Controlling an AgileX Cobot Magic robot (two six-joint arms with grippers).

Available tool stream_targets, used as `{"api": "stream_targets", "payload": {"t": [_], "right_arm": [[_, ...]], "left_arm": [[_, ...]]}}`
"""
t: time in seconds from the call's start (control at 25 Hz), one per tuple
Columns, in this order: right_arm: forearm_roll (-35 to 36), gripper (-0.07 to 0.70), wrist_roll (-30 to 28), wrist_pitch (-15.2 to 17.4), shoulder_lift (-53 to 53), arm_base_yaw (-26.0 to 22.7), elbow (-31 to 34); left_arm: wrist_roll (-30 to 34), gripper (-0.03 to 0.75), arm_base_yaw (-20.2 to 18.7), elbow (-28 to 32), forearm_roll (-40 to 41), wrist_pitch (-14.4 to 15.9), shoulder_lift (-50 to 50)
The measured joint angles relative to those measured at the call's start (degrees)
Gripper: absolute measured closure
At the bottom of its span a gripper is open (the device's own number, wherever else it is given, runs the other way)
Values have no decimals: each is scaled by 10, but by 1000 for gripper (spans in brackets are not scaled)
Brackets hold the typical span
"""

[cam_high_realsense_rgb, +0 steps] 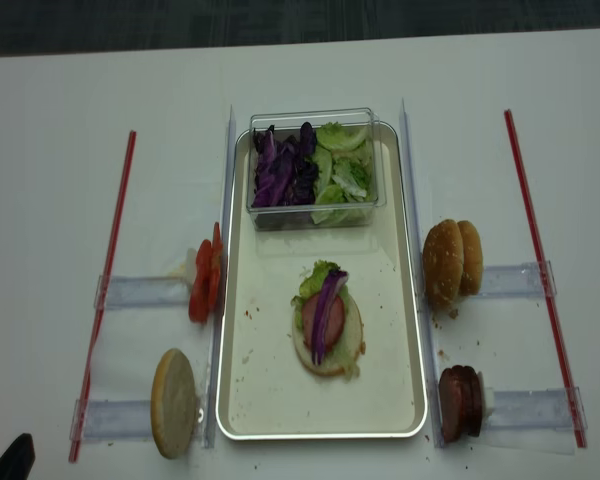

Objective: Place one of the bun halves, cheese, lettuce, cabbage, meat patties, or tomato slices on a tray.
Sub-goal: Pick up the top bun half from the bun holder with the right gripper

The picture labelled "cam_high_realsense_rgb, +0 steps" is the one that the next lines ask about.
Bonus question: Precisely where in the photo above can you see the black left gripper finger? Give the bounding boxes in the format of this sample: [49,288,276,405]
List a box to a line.
[0,433,34,480]

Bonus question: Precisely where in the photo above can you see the sesame bun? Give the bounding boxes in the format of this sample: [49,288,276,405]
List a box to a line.
[458,220,484,296]
[422,219,464,310]

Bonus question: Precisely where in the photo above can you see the front tomato slice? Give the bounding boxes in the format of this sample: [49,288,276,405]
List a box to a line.
[188,239,220,324]

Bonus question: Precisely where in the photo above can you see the tomato slice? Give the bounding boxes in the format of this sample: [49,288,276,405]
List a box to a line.
[188,239,220,324]
[209,222,223,307]

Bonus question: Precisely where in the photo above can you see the rear tomato slice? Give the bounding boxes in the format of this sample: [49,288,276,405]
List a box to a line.
[209,222,223,307]

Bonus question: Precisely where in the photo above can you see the lettuce on bun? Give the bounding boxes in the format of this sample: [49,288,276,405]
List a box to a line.
[291,259,361,384]

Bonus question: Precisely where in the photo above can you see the pink meat slice on bun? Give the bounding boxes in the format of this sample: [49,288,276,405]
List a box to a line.
[300,292,346,351]

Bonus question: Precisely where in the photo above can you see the front dark meat patty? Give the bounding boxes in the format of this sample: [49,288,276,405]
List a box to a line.
[438,366,465,443]

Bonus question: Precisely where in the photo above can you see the dark meat patty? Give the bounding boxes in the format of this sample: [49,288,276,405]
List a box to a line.
[438,366,465,443]
[461,366,483,437]

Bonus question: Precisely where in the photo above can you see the green lettuce leaves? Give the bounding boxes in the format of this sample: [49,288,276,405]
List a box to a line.
[311,122,373,226]

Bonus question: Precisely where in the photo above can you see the rear dark meat patty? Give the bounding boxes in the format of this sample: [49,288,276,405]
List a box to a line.
[461,366,483,437]

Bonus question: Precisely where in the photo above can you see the upright bun half left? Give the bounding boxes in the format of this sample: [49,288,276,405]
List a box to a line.
[150,348,197,459]

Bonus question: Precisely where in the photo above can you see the beige metal tray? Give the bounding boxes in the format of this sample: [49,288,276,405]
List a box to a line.
[216,123,428,440]

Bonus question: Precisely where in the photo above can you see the left red rod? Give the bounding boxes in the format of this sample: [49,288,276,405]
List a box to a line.
[68,130,137,464]

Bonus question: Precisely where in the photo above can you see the red rod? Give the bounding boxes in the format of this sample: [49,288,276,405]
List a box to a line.
[68,130,137,464]
[504,109,588,449]

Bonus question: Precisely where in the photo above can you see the bottom bun on tray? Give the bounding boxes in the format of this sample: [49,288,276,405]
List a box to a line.
[292,294,366,380]

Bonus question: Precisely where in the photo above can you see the purple cabbage strip on bun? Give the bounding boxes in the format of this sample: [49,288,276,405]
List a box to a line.
[310,269,349,366]

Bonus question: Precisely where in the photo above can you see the purple cabbage leaves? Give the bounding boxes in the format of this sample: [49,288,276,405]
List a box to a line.
[252,122,319,208]

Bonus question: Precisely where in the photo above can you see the clear plastic salad box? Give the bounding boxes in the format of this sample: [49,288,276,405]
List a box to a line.
[245,107,386,231]

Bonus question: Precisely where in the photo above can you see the white pusher block patty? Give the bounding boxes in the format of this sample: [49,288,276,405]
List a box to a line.
[478,371,495,420]

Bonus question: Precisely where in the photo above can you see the sesame top bun front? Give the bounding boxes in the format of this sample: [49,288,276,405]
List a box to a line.
[422,219,464,310]

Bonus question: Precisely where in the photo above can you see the right red rod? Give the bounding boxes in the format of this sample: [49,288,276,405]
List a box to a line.
[504,109,588,449]

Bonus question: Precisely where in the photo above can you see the clear slider rail lower left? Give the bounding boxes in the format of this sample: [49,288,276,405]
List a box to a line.
[69,400,153,442]

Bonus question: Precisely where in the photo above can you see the clear slider rail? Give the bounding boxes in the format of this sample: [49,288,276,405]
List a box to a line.
[94,275,190,311]
[69,400,153,442]
[476,261,556,299]
[482,387,588,431]

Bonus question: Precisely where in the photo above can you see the clear slider rail upper left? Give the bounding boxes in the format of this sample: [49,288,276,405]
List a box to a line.
[94,275,190,311]

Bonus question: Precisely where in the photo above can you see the right clear long rail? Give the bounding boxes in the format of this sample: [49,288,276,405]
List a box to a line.
[399,99,444,448]

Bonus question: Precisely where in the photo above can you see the clear slider rail upper right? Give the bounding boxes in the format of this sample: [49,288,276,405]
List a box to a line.
[476,261,556,299]

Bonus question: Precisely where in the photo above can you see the clear slider rail lower right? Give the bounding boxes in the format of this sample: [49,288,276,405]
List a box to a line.
[482,387,588,431]

